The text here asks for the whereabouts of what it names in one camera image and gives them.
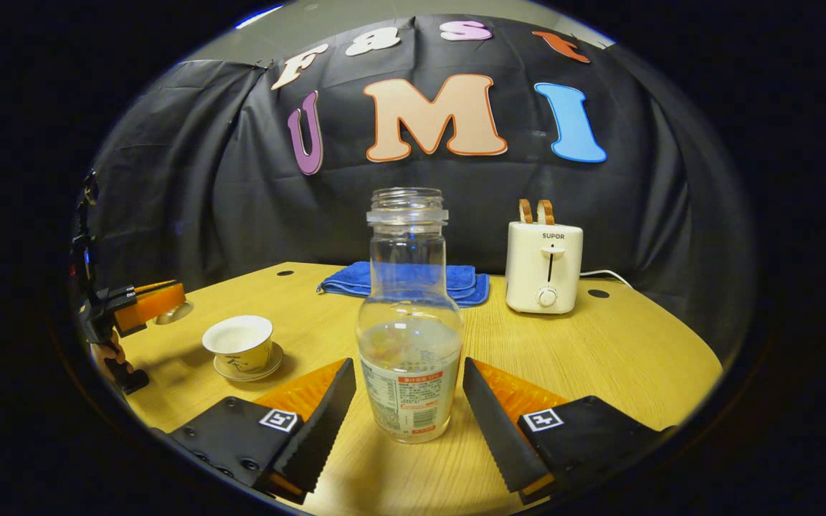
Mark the black backdrop cloth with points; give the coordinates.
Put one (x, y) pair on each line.
(205, 179)

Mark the ceiling light panel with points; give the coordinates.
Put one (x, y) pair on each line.
(259, 16)

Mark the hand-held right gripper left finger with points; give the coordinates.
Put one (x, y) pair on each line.
(320, 430)

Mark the blue folded towel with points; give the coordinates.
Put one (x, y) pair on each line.
(355, 279)

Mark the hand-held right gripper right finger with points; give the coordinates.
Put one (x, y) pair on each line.
(499, 430)

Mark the clear plastic water bottle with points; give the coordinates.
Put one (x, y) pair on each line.
(409, 358)

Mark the toast slice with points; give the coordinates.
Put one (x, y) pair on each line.
(525, 211)
(546, 212)

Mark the white toaster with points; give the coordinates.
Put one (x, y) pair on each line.
(543, 265)

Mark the cream ceramic teacup lid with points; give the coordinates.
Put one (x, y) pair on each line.
(175, 313)

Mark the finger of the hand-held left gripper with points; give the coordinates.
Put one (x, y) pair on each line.
(158, 301)

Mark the cream ceramic teacup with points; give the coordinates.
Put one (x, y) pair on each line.
(241, 347)

